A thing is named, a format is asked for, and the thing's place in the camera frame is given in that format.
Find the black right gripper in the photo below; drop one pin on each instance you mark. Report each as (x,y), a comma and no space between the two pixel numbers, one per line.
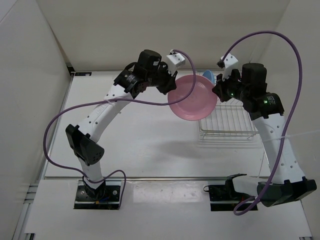
(219,89)

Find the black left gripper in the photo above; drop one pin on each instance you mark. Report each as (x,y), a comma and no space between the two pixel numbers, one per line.
(170,84)

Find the pink plastic plate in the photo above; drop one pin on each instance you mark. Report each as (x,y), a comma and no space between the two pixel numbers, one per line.
(199,104)

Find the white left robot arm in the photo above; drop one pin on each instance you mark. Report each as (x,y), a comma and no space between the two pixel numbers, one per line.
(83,138)

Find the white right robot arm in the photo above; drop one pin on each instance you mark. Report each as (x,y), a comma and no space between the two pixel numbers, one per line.
(287,182)

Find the blue plastic plate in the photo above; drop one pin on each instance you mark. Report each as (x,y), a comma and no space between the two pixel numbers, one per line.
(208,74)

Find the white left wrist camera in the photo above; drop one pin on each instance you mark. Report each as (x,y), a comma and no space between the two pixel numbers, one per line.
(174,60)

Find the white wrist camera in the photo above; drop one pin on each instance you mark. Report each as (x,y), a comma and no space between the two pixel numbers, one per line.
(174,60)
(227,63)

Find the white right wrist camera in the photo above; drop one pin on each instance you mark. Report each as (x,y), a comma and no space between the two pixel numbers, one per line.
(227,63)

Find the chrome wire dish rack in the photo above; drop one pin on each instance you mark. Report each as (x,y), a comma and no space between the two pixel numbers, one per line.
(228,120)

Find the white cable tie right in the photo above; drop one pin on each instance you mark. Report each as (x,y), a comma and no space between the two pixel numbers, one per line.
(291,136)

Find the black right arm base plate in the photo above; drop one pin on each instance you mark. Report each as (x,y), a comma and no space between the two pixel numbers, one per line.
(221,200)

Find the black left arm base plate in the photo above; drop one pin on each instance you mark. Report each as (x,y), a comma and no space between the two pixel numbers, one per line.
(108,196)

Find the aluminium front table rail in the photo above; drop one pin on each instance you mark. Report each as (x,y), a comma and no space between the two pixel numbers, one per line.
(131,178)

